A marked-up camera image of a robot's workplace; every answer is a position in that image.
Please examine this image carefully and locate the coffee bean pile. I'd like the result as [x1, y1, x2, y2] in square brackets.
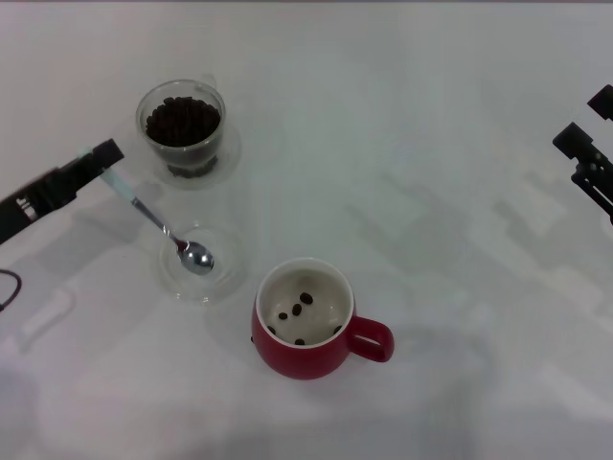
[144, 95, 223, 178]

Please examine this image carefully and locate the black cable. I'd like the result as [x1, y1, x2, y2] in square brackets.
[0, 269, 23, 313]

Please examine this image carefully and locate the red ceramic mug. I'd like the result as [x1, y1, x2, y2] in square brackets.
[251, 257, 396, 381]

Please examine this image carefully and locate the blue handled metal spoon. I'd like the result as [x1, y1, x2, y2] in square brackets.
[78, 147, 216, 278]

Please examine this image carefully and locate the clear glass lid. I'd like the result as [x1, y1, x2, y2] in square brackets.
[151, 220, 248, 305]

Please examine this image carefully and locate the clear glass cup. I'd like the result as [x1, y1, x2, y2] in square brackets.
[135, 72, 227, 180]

